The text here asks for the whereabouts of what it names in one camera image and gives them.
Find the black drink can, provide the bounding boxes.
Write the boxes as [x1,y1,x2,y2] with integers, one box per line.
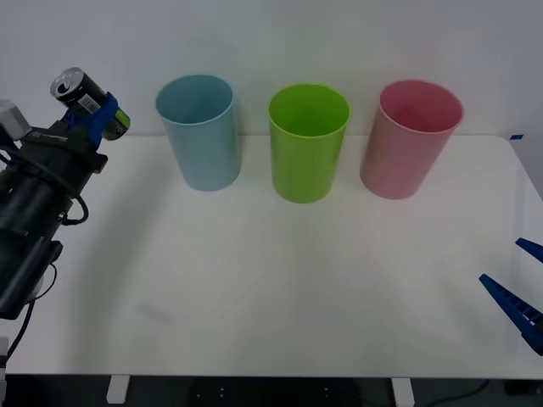
[49,66,132,142]

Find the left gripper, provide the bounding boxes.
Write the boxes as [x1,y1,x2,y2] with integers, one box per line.
[20,92,119,194]

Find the pale blue plastic bin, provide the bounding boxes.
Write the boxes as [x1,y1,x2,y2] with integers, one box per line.
[154,74,244,192]

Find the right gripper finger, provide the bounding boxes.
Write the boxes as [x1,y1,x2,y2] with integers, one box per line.
[479,273,543,356]
[514,237,543,263]

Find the white table leg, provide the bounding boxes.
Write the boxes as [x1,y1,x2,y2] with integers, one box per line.
[390,376,415,407]
[105,375,131,404]

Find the green plastic bin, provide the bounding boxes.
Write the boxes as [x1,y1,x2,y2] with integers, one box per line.
[267,82,351,204]

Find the pink plastic bin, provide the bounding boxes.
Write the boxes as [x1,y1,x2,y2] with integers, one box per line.
[359,79,466,201]

